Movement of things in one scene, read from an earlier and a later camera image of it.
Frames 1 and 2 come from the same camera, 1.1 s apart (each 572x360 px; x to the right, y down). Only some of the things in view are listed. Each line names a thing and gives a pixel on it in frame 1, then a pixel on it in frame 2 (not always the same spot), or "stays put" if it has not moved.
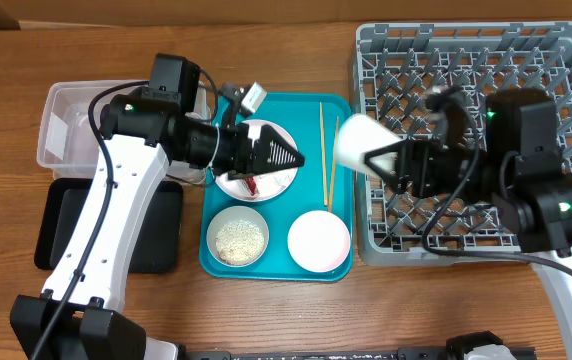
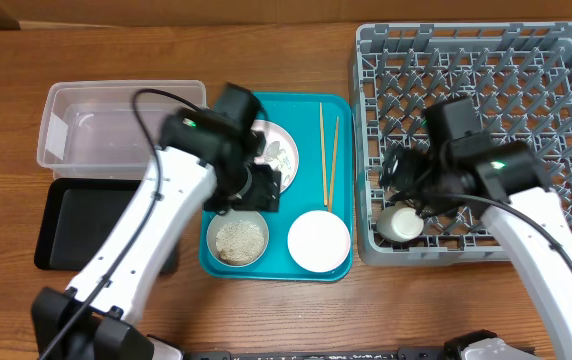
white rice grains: (239, 242) stays put
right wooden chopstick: (333, 163) stays put
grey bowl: (237, 236) stays put
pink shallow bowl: (319, 241) stays put
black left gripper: (241, 162) → (265, 192)
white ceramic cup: (357, 135) → (398, 222)
